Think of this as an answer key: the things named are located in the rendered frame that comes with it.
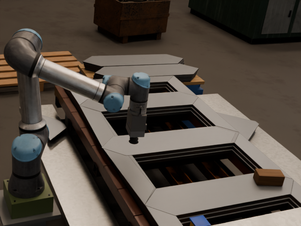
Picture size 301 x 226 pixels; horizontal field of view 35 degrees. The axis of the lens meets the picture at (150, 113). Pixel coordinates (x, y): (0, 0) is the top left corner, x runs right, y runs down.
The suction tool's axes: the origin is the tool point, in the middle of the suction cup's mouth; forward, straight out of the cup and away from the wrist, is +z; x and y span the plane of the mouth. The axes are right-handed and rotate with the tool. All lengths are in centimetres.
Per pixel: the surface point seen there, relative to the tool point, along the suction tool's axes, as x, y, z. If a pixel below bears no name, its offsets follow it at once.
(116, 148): 4.4, 11.2, 10.4
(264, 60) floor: -282, 367, 110
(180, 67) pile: -64, 119, 16
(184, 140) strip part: -31.5, 17.1, 11.0
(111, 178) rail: 10.1, -6.9, 13.9
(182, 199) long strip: -14.2, -29.7, 9.6
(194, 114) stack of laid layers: -50, 52, 16
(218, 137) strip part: -50, 19, 11
